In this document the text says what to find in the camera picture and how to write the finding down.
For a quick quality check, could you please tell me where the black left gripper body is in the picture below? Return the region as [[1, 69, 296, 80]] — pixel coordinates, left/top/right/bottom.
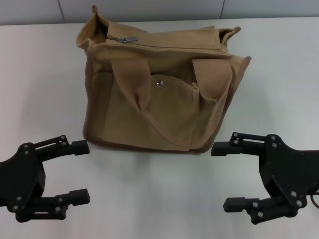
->
[[0, 142, 47, 209]]

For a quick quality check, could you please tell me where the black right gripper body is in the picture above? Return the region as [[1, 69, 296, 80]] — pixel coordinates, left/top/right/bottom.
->
[[259, 134, 319, 208]]

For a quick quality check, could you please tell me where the khaki canvas food bag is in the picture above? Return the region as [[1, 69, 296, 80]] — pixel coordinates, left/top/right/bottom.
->
[[76, 4, 252, 156]]

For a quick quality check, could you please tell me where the silver metal zipper pull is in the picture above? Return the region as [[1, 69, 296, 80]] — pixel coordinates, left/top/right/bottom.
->
[[116, 35, 139, 44]]

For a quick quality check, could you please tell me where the dark red cable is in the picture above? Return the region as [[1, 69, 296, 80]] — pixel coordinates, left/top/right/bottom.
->
[[310, 191, 319, 210]]

